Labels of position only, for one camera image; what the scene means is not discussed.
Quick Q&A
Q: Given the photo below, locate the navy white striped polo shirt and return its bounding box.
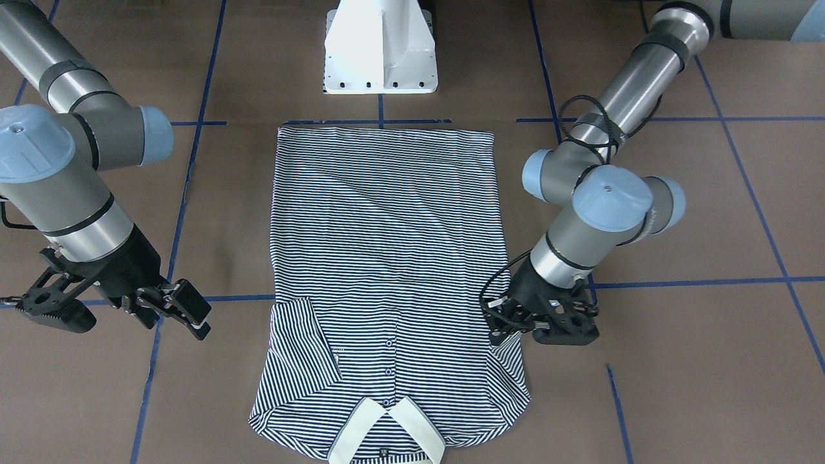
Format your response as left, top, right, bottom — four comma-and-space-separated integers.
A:
249, 126, 530, 463

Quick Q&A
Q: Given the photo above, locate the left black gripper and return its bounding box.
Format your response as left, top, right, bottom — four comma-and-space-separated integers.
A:
483, 258, 600, 347

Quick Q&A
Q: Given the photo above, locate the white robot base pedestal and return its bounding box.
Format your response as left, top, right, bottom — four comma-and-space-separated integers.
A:
322, 1, 439, 95

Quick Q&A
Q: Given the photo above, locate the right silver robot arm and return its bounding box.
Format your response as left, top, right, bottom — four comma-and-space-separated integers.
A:
1, 1, 210, 340

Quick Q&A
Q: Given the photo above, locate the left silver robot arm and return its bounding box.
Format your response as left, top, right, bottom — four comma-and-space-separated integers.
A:
480, 1, 823, 346

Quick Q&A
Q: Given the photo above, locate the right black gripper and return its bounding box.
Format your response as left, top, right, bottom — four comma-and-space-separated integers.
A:
14, 227, 211, 340

